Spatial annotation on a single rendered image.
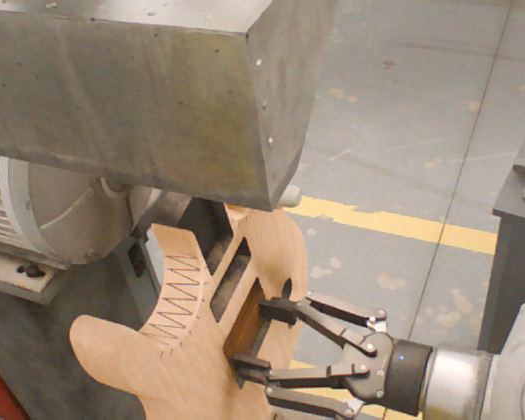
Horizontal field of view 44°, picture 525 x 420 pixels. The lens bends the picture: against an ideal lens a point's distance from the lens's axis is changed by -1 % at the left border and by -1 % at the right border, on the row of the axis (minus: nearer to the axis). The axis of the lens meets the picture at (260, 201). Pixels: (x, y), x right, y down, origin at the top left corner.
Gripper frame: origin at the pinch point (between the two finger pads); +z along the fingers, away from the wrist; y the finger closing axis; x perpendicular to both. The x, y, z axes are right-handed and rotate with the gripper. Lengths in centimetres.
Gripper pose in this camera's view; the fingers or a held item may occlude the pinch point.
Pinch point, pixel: (250, 333)
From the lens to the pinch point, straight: 76.4
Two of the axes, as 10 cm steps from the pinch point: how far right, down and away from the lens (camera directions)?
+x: -1.7, -6.7, -7.2
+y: 3.8, -7.2, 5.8
